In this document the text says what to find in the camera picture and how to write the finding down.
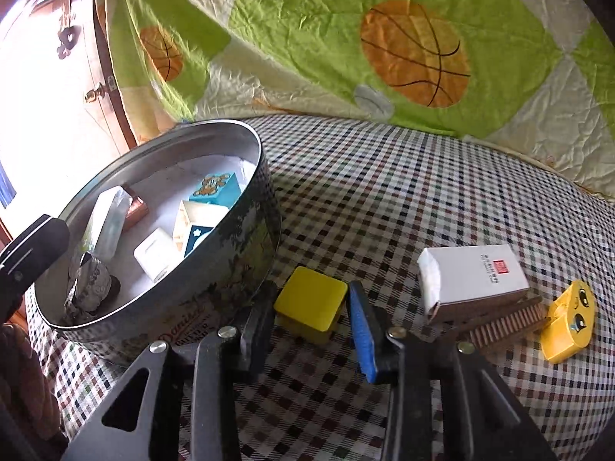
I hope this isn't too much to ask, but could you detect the yellow toy with eyes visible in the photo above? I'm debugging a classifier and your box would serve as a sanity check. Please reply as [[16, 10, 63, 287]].
[[540, 279, 597, 365]]

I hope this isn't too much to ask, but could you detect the silver foil packet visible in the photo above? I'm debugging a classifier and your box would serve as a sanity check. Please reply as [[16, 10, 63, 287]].
[[65, 252, 121, 320]]

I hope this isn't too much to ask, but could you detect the navy white moon card box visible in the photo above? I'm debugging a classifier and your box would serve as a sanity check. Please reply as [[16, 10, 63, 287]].
[[172, 199, 226, 250]]

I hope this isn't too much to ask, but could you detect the checkered tablecloth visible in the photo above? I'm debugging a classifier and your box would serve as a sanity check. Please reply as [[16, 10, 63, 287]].
[[24, 114, 615, 461]]

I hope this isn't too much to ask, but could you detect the white cardboard box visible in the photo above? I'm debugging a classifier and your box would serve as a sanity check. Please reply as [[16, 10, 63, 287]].
[[417, 245, 530, 325]]

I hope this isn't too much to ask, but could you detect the round metal cookie tin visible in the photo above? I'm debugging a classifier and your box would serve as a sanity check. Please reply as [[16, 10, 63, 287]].
[[26, 120, 284, 368]]

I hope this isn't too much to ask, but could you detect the wooden brush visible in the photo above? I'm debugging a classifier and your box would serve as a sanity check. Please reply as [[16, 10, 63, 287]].
[[454, 297, 551, 349]]

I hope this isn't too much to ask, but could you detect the blue hanging cloth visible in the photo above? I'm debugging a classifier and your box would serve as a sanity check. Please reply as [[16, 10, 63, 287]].
[[0, 166, 17, 209]]

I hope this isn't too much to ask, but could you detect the basketball printed blanket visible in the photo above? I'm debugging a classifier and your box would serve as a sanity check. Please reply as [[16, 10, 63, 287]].
[[93, 0, 615, 197]]

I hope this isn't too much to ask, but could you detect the wooden door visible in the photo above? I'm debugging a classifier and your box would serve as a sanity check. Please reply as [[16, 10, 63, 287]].
[[0, 0, 138, 241]]

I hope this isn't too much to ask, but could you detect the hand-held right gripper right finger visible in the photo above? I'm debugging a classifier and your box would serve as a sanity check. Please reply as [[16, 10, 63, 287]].
[[347, 279, 558, 461]]

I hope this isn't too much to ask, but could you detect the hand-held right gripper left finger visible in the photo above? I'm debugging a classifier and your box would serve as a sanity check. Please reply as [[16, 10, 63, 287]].
[[62, 281, 279, 461]]

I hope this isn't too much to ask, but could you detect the brass door handle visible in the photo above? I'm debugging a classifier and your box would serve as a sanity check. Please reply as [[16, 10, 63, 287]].
[[84, 81, 109, 104]]

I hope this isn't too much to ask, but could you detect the yellow square block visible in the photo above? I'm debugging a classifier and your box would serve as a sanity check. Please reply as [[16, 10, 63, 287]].
[[274, 266, 349, 345]]

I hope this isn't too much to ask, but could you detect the blue toy block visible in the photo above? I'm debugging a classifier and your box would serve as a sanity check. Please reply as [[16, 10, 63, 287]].
[[188, 171, 241, 209]]

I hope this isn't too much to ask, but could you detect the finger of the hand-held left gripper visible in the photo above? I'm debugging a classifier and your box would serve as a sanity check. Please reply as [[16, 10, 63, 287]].
[[0, 215, 72, 322]]

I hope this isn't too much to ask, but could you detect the dark hanging door ornament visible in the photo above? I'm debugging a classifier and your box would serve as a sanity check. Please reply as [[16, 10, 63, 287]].
[[57, 12, 80, 61]]

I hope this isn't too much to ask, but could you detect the white cube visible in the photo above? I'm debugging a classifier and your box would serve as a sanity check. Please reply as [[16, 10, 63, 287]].
[[133, 228, 181, 283]]

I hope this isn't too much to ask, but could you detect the copper coloured small box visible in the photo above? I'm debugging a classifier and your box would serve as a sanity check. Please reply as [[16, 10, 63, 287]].
[[122, 187, 151, 231]]

